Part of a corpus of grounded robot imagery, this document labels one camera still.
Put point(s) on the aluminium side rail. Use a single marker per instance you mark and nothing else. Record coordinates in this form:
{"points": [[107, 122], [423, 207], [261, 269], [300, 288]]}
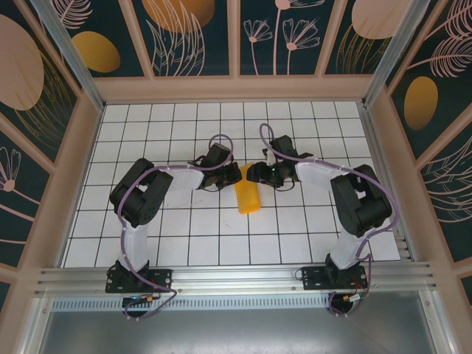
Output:
{"points": [[376, 147]]}

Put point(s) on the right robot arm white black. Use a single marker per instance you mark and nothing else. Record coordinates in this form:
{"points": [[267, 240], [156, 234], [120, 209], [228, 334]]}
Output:
{"points": [[346, 247]]}

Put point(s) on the grey metal panel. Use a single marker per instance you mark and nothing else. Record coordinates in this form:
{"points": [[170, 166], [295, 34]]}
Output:
{"points": [[236, 332]]}

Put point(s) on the aluminium frame post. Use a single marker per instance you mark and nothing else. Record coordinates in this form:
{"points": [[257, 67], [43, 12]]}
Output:
{"points": [[73, 59], [394, 55]]}

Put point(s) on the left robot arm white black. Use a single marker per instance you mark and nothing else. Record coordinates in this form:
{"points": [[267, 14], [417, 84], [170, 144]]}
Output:
{"points": [[136, 243]]}

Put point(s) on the white grid mat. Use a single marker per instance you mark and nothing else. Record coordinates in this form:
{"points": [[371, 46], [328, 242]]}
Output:
{"points": [[147, 121]]}

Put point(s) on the long aluminium mounting rail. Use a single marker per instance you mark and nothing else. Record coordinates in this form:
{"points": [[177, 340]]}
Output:
{"points": [[236, 278]]}

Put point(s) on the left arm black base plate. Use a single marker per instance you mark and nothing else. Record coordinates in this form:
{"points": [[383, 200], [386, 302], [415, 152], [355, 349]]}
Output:
{"points": [[162, 276]]}

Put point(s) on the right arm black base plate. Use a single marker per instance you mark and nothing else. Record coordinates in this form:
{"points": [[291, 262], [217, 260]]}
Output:
{"points": [[313, 278]]}

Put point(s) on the orange cloth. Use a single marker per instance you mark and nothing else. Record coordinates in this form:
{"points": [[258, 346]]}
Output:
{"points": [[247, 195]]}

